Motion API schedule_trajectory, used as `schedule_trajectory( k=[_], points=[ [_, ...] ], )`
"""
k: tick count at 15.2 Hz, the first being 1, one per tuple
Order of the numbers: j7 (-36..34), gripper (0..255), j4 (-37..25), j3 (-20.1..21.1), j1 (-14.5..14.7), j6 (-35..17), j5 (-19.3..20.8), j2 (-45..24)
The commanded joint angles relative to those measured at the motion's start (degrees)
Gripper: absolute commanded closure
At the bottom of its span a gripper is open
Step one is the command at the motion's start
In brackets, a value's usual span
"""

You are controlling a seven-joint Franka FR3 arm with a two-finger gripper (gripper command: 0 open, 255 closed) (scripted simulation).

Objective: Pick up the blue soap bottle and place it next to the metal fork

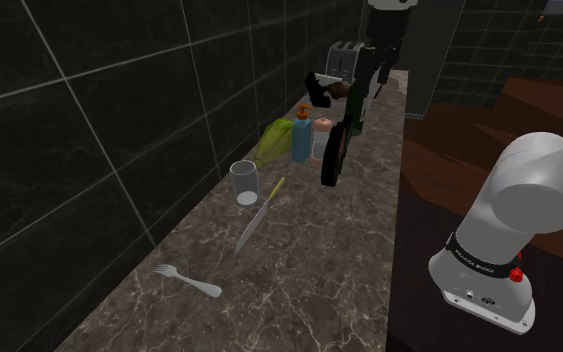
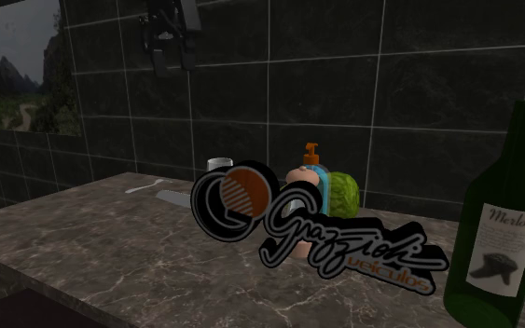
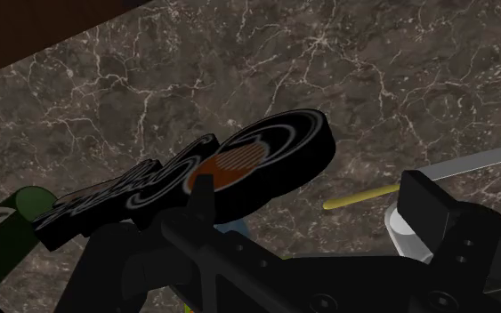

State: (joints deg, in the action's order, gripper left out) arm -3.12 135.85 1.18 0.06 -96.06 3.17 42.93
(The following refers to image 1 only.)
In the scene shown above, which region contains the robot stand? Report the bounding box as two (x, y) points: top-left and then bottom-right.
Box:
(385, 76), (563, 352)

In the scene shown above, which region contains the yellow-handled kitchen knife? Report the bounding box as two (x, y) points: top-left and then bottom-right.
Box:
(233, 176), (287, 257)

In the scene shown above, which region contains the silver fork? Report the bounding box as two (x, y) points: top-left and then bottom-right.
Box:
(152, 263), (224, 299)

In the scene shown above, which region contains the clear drinking glass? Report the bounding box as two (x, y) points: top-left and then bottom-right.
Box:
(229, 159), (262, 209)

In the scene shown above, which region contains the silver toaster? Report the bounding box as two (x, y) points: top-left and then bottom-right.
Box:
(325, 40), (367, 85)

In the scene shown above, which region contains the pink-topped clear grinder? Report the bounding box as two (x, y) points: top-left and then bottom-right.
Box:
(310, 117), (334, 170)

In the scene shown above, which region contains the black frying pan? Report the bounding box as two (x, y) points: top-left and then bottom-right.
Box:
(320, 113), (356, 188)

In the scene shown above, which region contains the dark green bottle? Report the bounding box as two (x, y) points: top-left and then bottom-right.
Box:
(346, 80), (367, 138)

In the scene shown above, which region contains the black and brown kitchen tool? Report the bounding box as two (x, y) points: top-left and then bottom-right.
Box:
(304, 70), (351, 109)

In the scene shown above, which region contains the blue soap dispenser orange pump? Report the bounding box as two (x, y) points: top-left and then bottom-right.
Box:
(290, 104), (314, 164)

